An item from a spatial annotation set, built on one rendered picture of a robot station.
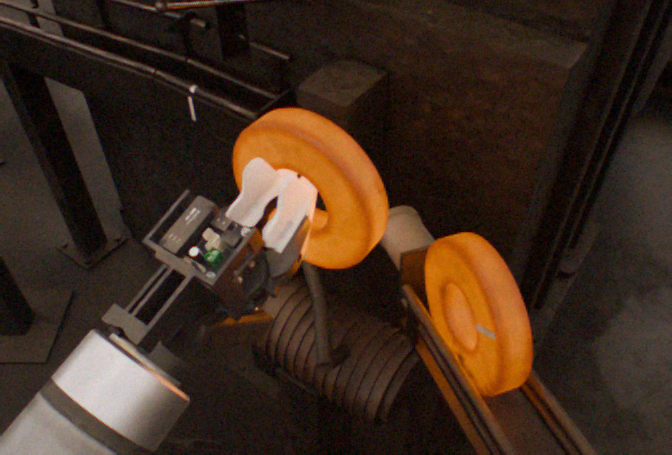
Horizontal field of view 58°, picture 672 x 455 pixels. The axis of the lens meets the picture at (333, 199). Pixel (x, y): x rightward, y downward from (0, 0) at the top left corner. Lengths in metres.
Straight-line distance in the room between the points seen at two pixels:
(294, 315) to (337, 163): 0.38
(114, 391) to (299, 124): 0.24
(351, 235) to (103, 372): 0.23
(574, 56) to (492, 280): 0.27
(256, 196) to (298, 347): 0.35
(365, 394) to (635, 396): 0.83
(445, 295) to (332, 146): 0.23
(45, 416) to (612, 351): 1.30
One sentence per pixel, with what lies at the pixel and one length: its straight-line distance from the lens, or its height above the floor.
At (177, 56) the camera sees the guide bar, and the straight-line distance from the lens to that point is 1.01.
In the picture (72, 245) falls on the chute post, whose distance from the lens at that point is 1.74.
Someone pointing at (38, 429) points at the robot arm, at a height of 0.83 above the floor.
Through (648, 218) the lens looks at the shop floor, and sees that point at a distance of 1.89.
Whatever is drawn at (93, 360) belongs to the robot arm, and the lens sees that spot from 0.45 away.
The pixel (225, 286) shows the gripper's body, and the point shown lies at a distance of 0.44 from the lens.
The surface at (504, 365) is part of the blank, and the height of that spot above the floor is 0.73.
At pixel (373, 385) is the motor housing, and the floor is 0.52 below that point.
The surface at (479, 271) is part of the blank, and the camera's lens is 0.56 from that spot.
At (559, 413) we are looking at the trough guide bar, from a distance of 0.61.
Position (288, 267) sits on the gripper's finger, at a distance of 0.49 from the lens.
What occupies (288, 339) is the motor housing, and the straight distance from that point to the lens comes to 0.83.
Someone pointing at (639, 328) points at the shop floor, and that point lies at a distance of 1.62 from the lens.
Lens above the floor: 1.21
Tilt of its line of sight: 44 degrees down
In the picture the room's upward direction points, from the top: straight up
